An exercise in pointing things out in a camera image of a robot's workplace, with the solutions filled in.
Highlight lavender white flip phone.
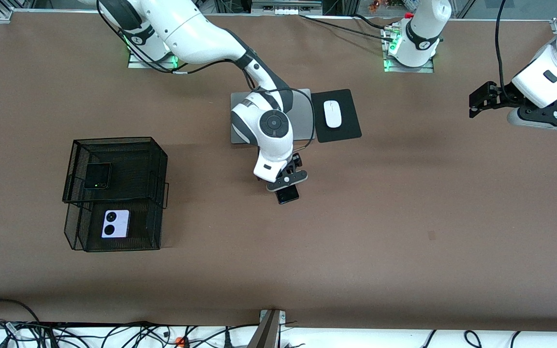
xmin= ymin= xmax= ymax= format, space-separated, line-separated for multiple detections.
xmin=101 ymin=209 xmax=130 ymax=239

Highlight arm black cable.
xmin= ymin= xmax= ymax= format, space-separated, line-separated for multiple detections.
xmin=495 ymin=0 xmax=507 ymax=88
xmin=97 ymin=0 xmax=316 ymax=155

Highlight silver closed laptop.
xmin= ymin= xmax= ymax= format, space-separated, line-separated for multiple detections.
xmin=231 ymin=88 xmax=316 ymax=145

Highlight black slab phone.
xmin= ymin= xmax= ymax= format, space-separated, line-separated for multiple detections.
xmin=275 ymin=185 xmax=301 ymax=205

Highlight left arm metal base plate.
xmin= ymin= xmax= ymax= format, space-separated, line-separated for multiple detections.
xmin=383 ymin=29 xmax=435 ymax=74

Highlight aluminium camera post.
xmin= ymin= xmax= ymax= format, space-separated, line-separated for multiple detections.
xmin=247 ymin=309 xmax=287 ymax=348

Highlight white computer mouse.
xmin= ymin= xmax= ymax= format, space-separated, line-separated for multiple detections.
xmin=323 ymin=100 xmax=342 ymax=129

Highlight black mouse pad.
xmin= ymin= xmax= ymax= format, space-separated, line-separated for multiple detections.
xmin=311 ymin=88 xmax=362 ymax=143

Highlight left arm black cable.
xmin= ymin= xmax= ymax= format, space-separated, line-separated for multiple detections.
xmin=495 ymin=0 xmax=507 ymax=88

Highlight small colourful figurines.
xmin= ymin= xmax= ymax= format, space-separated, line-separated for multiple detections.
xmin=367 ymin=0 xmax=407 ymax=11

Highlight dark flip phone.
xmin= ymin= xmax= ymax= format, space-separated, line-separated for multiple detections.
xmin=84 ymin=162 xmax=112 ymax=189

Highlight white power strip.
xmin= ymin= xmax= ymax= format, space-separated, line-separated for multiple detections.
xmin=252 ymin=0 xmax=322 ymax=15

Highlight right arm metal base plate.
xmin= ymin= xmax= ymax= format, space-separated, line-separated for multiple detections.
xmin=128 ymin=48 xmax=180 ymax=69

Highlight black mesh two-tier tray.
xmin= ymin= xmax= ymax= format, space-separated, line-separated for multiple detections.
xmin=62 ymin=136 xmax=169 ymax=252

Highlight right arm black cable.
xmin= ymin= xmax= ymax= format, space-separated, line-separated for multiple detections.
xmin=97 ymin=0 xmax=316 ymax=155

